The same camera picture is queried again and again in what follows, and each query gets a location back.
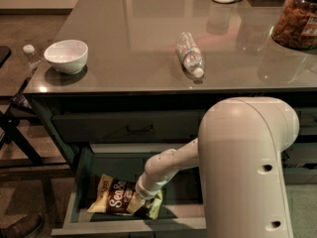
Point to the clear jar of snacks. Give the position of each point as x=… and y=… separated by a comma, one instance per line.
x=296, y=27

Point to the top right drawer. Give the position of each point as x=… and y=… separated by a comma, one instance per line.
x=308, y=121

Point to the brown leather shoe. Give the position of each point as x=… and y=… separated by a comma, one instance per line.
x=23, y=228

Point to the bottom right drawer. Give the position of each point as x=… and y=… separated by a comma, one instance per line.
x=299, y=176

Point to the brown SeaSalt chip bag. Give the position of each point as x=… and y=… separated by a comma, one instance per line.
x=113, y=196

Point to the black side table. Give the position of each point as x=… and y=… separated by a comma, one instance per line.
x=19, y=109

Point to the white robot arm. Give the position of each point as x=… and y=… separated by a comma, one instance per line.
x=238, y=154

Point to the open middle left drawer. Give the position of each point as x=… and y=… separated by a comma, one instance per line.
x=181, y=214

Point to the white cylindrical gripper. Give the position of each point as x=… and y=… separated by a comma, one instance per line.
x=143, y=191

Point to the clear plastic water bottle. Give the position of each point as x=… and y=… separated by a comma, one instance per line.
x=190, y=55

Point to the grey counter cabinet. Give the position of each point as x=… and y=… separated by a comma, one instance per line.
x=133, y=67

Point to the middle right drawer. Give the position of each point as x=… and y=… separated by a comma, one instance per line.
x=300, y=155

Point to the top left drawer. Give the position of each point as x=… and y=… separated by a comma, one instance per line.
x=171, y=126

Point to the small bottle with white cap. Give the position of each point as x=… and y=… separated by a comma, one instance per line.
x=34, y=59

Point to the white ceramic bowl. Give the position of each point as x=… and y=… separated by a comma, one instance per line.
x=68, y=56

